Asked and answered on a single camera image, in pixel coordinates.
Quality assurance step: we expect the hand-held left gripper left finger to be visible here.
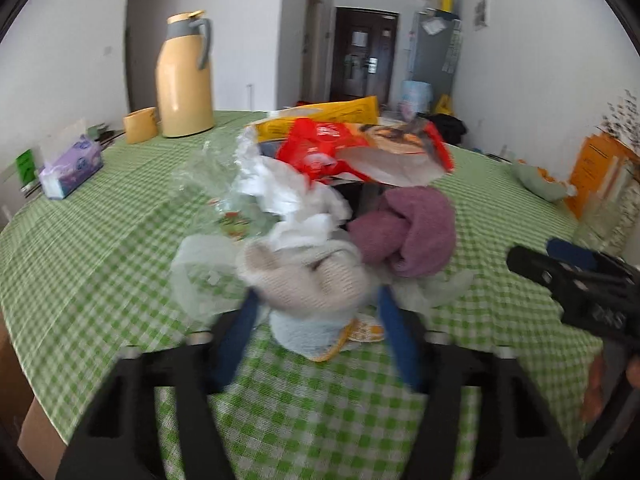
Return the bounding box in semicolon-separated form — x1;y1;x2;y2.
55;287;263;480

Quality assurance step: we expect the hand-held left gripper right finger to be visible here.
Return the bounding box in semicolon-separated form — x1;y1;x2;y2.
375;284;583;480

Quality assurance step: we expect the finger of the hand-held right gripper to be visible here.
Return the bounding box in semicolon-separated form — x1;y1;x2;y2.
546;238;639;277
506;244;602;312

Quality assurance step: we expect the beige sock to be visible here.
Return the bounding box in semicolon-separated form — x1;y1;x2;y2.
237;239;376;318

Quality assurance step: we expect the brown cardboard box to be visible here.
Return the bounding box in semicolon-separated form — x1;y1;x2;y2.
0;305;68;466

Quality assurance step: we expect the person's right hand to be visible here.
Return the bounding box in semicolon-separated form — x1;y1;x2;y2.
581;347;640;423

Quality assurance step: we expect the orange patterned wrapper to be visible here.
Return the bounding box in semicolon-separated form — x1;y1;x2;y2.
312;312;386;362

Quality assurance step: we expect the clear plastic container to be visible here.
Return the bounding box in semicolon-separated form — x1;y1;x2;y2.
575;157;640;252

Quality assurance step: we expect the light blue cloth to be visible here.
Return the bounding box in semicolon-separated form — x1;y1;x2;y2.
269;310;351;361

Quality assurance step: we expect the translucent plastic film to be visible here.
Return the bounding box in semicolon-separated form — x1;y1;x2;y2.
390;267;476;317

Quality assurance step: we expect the white plastic wrapper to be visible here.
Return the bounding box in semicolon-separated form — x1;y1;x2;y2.
170;234;251;321

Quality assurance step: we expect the green plush cushion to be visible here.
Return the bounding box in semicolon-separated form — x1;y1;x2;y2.
510;160;576;203

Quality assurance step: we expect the orange cardboard box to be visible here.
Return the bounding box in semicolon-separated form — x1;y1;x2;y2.
565;132;640;221

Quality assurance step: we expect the purple sock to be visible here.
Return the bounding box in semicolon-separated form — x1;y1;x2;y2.
347;186;457;279

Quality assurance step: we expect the green checked tablecloth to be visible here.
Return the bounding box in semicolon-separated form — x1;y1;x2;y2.
0;110;626;480

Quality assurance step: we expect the white crumpled tissue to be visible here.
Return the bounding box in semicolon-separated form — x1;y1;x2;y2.
232;130;351;251

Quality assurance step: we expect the clear plastic bag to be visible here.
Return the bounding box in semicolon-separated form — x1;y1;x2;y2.
172;137;281;241

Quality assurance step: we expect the black bag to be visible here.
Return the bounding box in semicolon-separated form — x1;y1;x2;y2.
425;114;468;147

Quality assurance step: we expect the red snack bag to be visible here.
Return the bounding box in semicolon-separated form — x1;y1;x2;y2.
276;117;453;186

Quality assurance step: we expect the blue water bottle pack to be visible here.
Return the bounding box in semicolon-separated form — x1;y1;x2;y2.
400;80;433;116

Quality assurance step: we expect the yellow snack bag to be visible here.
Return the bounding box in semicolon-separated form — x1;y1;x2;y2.
255;96;381;143

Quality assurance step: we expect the yellow cup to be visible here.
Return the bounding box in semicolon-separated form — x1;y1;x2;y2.
123;107;160;145

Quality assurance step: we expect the grey refrigerator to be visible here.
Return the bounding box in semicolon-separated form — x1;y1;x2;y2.
407;10;463;106

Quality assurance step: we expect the purple tissue pack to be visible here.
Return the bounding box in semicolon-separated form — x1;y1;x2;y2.
38;120;105;200

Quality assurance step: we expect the dark small object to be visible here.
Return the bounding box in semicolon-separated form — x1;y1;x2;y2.
86;123;126;148

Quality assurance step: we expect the yellow thermos jug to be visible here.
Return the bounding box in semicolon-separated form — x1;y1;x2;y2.
155;10;217;138

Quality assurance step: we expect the green card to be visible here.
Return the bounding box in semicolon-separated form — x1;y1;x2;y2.
16;150;38;186

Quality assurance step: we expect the dark wooden door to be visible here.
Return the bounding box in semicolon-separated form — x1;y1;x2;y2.
330;6;400;106

